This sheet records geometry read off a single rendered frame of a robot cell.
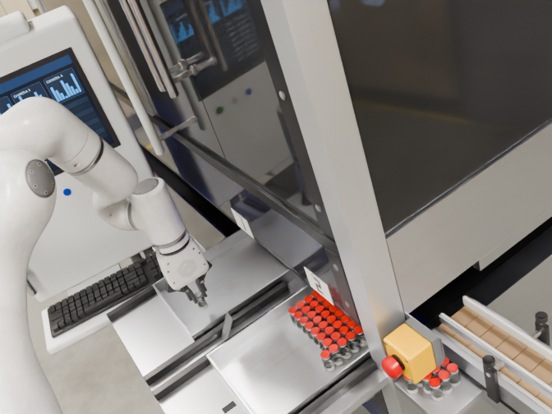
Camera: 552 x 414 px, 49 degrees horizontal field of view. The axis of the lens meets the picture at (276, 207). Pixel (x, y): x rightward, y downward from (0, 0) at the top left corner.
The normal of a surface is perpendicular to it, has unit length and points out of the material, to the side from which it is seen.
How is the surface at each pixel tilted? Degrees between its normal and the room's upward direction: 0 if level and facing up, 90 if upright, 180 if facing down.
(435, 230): 90
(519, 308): 90
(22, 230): 115
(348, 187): 90
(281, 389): 0
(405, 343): 0
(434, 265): 90
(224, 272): 0
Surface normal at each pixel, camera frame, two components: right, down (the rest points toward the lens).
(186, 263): 0.51, 0.36
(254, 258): -0.29, -0.78
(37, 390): 0.81, -0.51
